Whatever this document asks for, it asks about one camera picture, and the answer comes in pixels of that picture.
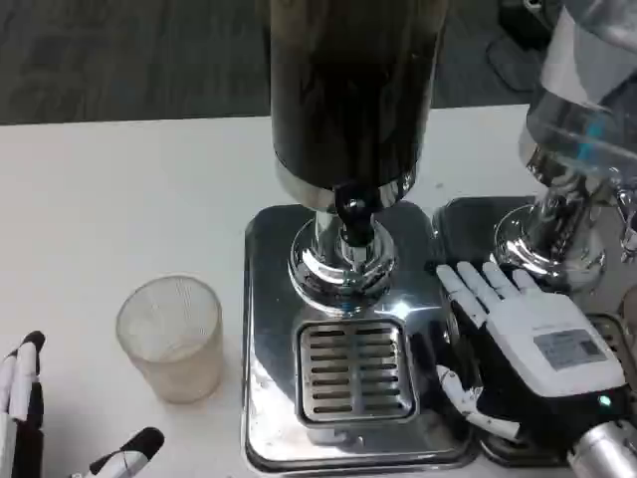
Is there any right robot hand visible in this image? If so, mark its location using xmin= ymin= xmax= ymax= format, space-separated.
xmin=435 ymin=261 xmax=629 ymax=449

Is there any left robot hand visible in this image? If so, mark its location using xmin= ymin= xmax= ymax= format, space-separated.
xmin=0 ymin=331 xmax=165 ymax=478

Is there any clear ribbed glass cup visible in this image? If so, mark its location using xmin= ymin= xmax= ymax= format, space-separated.
xmin=115 ymin=272 xmax=224 ymax=405

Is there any steel drip grid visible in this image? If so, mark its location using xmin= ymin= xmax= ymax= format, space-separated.
xmin=297 ymin=321 xmax=419 ymax=425
xmin=585 ymin=312 xmax=637 ymax=382

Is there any chrome dispenser tap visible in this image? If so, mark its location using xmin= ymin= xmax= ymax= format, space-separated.
xmin=614 ymin=187 xmax=637 ymax=264

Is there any steel drip tray base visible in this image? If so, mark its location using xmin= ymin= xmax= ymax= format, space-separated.
xmin=430 ymin=196 xmax=637 ymax=469
xmin=242 ymin=201 xmax=475 ymax=474

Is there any clear drink dispenser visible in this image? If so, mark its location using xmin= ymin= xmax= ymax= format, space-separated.
xmin=490 ymin=0 xmax=637 ymax=291

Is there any black dispenser tap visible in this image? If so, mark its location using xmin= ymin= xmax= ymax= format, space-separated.
xmin=331 ymin=182 xmax=377 ymax=320

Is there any dark drink dispenser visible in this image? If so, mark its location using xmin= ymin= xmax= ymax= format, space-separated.
xmin=268 ymin=0 xmax=449 ymax=313

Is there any black box on floor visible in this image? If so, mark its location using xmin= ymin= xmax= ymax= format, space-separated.
xmin=497 ymin=0 xmax=564 ymax=47

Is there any black cable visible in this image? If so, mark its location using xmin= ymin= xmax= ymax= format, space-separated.
xmin=485 ymin=33 xmax=548 ymax=94

